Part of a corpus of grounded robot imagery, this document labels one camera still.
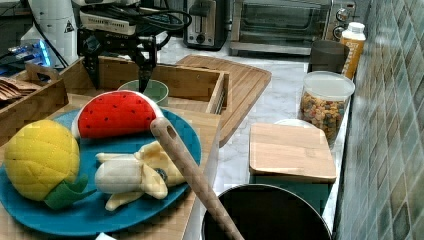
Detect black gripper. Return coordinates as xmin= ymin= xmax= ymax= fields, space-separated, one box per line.
xmin=77 ymin=28 xmax=157 ymax=93

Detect light green cup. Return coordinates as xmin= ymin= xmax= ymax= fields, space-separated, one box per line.
xmin=119 ymin=80 xmax=169 ymax=107

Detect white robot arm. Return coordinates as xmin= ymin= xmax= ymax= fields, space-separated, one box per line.
xmin=22 ymin=0 xmax=157 ymax=92

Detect dark grey cup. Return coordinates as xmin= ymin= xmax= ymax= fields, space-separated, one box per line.
xmin=307 ymin=40 xmax=349 ymax=74

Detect plush watermelon slice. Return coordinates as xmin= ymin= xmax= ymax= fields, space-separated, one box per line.
xmin=71 ymin=90 xmax=164 ymax=139

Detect wooden tea bag box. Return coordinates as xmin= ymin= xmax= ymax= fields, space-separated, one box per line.
xmin=0 ymin=64 xmax=68 ymax=144

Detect black two-slot toaster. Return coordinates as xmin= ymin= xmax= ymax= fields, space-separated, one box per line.
xmin=183 ymin=0 xmax=228 ymax=51

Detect plush peeled banana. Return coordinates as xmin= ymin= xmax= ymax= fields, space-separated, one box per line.
xmin=95 ymin=141 xmax=186 ymax=211

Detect plush yellow pineapple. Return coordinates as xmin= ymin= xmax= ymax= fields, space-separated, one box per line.
xmin=4 ymin=120 xmax=96 ymax=210

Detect wooden cutting board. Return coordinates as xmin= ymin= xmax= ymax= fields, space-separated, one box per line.
xmin=177 ymin=55 xmax=272 ymax=147

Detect silver toaster oven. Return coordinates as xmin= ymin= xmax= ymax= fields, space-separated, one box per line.
xmin=230 ymin=0 xmax=356 ymax=55

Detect blue plate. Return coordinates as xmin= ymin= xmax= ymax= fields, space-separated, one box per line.
xmin=1 ymin=131 xmax=188 ymax=237

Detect teal canister with wooden lid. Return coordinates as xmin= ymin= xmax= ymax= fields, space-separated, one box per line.
xmin=249 ymin=123 xmax=337 ymax=214

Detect black utensil holder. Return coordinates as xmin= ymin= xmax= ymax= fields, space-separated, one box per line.
xmin=219 ymin=184 xmax=332 ymax=240

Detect clear jar of cereal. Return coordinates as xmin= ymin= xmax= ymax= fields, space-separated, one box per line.
xmin=298 ymin=71 xmax=355 ymax=148

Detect white capped orange bottle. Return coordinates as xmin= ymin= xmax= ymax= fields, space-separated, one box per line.
xmin=340 ymin=22 xmax=366 ymax=79

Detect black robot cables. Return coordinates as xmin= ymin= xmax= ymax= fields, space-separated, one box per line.
xmin=79 ymin=3 xmax=193 ymax=51

